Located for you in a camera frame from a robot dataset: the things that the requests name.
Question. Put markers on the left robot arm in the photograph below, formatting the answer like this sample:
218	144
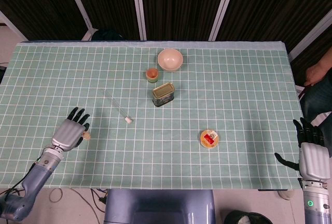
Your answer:
39	177

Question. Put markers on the dark luncheon meat tin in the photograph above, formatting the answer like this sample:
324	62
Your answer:
163	93

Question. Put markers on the white partition frame post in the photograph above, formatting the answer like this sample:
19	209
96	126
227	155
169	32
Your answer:
10	23
223	6
138	6
77	1
311	36

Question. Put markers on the round tin red label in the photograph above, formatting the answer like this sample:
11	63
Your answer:
209	139

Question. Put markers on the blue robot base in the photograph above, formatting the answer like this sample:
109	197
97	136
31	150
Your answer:
158	206

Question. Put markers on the dark bag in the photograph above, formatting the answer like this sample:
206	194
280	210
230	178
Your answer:
107	34

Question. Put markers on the glass test tube white cap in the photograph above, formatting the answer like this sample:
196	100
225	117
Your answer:
129	119

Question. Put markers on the bystander in dark clothes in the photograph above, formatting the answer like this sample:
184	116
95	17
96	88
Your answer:
319	99

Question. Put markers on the beige bowl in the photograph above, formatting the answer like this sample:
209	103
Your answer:
170	60

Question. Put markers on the white shoe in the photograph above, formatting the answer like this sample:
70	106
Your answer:
285	194

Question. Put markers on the small orange green cup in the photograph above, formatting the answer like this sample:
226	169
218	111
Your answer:
152	75

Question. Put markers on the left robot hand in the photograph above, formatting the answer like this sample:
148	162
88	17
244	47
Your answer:
67	136

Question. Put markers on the black box device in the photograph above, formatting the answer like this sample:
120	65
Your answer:
2	75

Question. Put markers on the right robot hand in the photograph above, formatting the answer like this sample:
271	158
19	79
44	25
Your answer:
315	161

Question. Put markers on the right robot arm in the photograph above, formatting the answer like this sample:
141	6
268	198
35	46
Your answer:
319	206

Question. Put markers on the green checkered tablecloth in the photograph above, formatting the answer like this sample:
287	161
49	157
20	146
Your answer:
181	156

